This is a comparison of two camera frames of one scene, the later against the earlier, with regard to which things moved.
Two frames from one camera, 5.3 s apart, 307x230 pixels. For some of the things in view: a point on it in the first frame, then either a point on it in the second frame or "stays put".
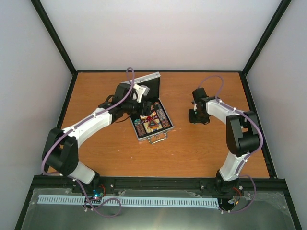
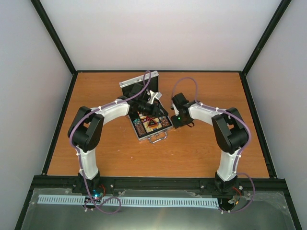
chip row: x=139 y=126 stays put
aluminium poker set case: x=154 y=121 stays put
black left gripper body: x=140 y=111 to x=148 y=111
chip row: x=162 y=115 stays put
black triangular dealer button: x=152 y=123 stays put
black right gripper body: x=198 y=117 to x=180 y=121
